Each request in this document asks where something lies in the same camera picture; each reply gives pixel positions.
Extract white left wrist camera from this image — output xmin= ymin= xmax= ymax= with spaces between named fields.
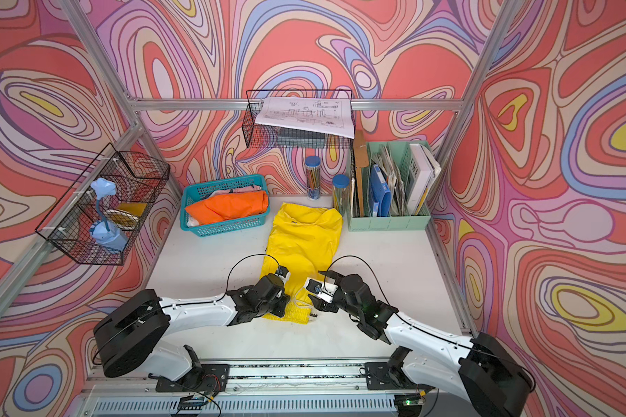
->
xmin=275 ymin=266 xmax=290 ymax=283

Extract white yellow book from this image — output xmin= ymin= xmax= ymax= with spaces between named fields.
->
xmin=406 ymin=142 xmax=442 ymax=215

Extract blue binder folder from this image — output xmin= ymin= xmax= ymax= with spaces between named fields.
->
xmin=370 ymin=164 xmax=391 ymax=217

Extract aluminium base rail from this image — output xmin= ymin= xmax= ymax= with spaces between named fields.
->
xmin=68 ymin=358 xmax=478 ymax=416

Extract white printed paper sheet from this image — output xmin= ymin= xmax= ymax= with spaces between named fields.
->
xmin=255 ymin=97 xmax=356 ymax=139

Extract yellow shorts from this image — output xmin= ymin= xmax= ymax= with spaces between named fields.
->
xmin=261 ymin=203 xmax=344 ymax=325

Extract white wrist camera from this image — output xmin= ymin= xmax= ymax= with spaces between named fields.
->
xmin=304 ymin=278 xmax=338 ymax=303
xmin=275 ymin=266 xmax=290 ymax=283

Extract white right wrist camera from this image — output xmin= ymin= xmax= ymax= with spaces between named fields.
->
xmin=304 ymin=278 xmax=338 ymax=303

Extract black wire wall basket back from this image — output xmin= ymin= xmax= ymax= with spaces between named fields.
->
xmin=242 ymin=88 xmax=356 ymax=149

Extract teal plastic basket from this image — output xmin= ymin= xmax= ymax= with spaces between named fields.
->
xmin=180 ymin=175 xmax=270 ymax=237

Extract black wire wall basket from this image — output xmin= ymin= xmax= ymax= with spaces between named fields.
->
xmin=36 ymin=144 xmax=170 ymax=266
xmin=242 ymin=88 xmax=356 ymax=149

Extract short blue lid pencil tube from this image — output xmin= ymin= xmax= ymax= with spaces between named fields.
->
xmin=332 ymin=174 xmax=351 ymax=216

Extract tall blue lid pencil tube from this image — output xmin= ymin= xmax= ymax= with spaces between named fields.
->
xmin=304 ymin=156 xmax=321 ymax=200

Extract yellow round tin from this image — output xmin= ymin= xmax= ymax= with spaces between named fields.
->
xmin=105 ymin=210 xmax=139 ymax=230

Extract brown cardboard folder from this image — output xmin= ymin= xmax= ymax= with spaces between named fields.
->
xmin=353 ymin=128 xmax=370 ymax=217

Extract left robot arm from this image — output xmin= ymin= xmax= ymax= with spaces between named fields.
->
xmin=93 ymin=267 xmax=290 ymax=381

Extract mint green file organizer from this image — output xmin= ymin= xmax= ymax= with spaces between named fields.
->
xmin=346 ymin=141 xmax=440 ymax=232

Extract black wire wall basket left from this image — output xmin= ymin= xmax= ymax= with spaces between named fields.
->
xmin=36 ymin=144 xmax=170 ymax=266

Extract orange cloth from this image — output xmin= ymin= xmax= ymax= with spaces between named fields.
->
xmin=185 ymin=190 xmax=269 ymax=225

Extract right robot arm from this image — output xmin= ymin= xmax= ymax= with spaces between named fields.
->
xmin=305 ymin=270 xmax=536 ymax=416

